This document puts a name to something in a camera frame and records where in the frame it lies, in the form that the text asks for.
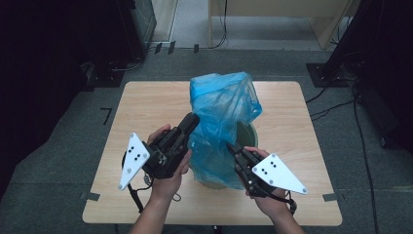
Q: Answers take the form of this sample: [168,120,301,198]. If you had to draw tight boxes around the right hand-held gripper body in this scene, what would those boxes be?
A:
[233,150,309,199]

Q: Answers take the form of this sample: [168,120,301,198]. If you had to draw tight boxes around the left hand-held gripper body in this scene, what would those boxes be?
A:
[118,127,193,191]

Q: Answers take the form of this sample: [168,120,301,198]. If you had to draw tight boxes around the green trash bin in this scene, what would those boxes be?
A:
[194,121,260,191]

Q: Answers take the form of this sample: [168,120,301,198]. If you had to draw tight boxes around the blue plastic trash bag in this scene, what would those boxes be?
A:
[188,71,263,191]

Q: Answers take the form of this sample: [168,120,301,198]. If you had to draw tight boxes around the person's right hand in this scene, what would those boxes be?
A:
[244,145,293,219]

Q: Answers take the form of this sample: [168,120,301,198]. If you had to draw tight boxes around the person's left hand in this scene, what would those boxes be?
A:
[147,123,194,201]

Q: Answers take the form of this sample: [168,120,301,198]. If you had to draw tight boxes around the grey floor tape piece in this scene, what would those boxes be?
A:
[321,192,339,203]
[79,191,101,202]

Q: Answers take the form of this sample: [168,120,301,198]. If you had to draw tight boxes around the dark glass-front cabinet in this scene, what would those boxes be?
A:
[115,0,158,64]

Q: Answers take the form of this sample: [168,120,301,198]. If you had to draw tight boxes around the light wooden desk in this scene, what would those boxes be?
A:
[207,0,362,51]

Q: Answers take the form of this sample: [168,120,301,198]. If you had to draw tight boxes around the right hand-held gripper cable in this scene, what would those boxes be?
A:
[268,189,298,216]

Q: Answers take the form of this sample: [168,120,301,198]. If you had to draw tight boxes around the hand-held gripper cable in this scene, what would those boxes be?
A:
[268,189,298,216]
[121,151,183,215]

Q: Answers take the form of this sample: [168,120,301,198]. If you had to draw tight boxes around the left hand-held gripper cable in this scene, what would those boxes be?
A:
[121,151,183,215]

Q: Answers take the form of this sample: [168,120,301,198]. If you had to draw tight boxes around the black floor cable pair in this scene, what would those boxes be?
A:
[305,85,356,122]

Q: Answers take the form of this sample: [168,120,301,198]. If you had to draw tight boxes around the long black floor cable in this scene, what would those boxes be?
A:
[352,82,380,234]

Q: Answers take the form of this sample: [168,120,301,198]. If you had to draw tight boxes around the black floor plate with cables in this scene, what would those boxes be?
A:
[81,58,145,90]

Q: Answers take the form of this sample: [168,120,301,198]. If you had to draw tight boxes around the black cables under desk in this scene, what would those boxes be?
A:
[212,0,230,50]

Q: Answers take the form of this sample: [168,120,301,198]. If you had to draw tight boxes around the black stand base plate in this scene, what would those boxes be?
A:
[306,62,351,89]

